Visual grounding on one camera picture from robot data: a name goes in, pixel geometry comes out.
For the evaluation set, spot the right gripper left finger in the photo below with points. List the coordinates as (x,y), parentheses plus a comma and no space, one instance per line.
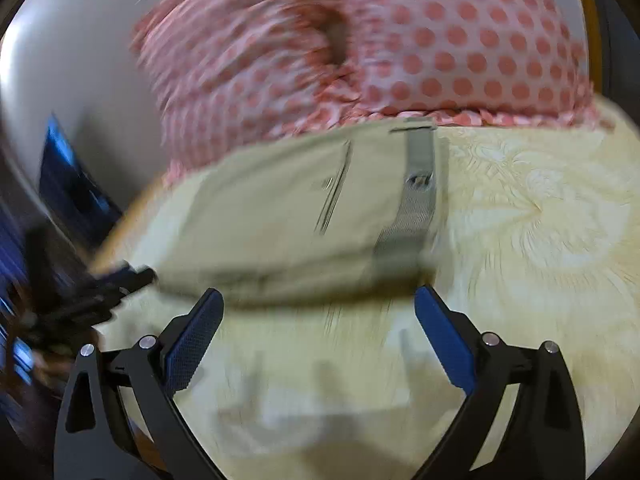
(119,419)

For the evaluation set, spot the lower pink polka-dot pillow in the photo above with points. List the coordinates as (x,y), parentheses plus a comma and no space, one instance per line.
(229,73)

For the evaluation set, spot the upper pink polka-dot pillow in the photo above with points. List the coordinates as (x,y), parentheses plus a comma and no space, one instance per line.
(503,63)

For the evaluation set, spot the pink polka-dot pillow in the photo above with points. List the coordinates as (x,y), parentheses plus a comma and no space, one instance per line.
(503,63)
(229,73)

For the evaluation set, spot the blue glowing screen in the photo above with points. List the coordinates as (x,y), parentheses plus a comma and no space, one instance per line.
(85,212)

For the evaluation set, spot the beige khaki pants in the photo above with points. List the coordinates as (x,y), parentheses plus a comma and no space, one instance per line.
(350,213)

